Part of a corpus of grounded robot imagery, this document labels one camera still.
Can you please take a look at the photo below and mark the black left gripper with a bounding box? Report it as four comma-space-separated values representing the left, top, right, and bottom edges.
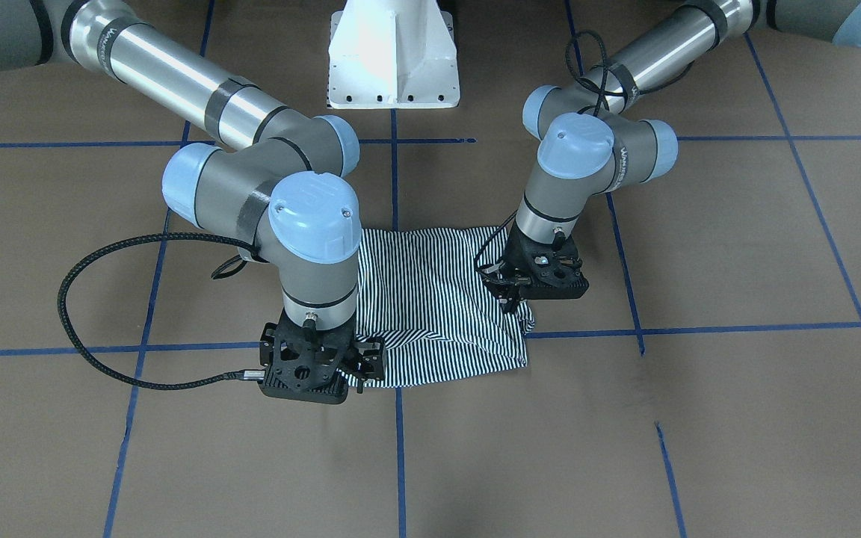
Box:
481, 259, 535, 315

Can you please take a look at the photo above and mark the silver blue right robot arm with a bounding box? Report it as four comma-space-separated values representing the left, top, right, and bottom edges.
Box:
0, 1, 386, 404

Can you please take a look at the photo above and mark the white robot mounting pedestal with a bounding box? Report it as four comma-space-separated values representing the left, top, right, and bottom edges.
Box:
326, 1, 461, 109

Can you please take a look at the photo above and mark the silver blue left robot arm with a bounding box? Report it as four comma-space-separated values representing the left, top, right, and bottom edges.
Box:
476, 1, 861, 313

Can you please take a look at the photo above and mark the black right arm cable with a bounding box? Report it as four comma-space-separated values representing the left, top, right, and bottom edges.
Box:
57, 232, 267, 391

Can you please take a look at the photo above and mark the striped polo shirt white collar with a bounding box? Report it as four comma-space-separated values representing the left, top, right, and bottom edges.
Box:
356, 227, 535, 388

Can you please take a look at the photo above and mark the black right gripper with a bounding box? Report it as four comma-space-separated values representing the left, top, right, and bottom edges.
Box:
338, 336, 387, 389

